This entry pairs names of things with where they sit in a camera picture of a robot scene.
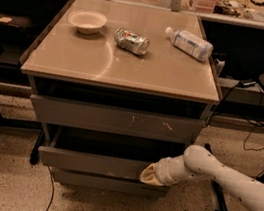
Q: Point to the grey drawer cabinet with glossy top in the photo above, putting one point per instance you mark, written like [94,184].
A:
[94,69]

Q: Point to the grey bottom drawer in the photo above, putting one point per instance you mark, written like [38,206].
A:
[108,183]

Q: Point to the black power adapter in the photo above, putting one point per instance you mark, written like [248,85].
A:
[246,83]

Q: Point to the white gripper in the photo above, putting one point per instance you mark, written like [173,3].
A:
[163,172]

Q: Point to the white paper bowl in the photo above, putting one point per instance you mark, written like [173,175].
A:
[87,22]

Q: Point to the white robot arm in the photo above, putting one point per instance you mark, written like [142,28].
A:
[195,161]

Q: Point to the grey drawer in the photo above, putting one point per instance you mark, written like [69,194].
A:
[111,119]
[108,183]
[105,154]

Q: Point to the grey top drawer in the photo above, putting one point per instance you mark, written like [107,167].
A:
[111,119]

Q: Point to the black table leg base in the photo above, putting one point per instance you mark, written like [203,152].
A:
[219,196]

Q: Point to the clear plastic water bottle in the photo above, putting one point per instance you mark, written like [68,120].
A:
[189,43]

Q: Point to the crushed silver soda can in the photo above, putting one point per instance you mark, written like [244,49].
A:
[130,41]

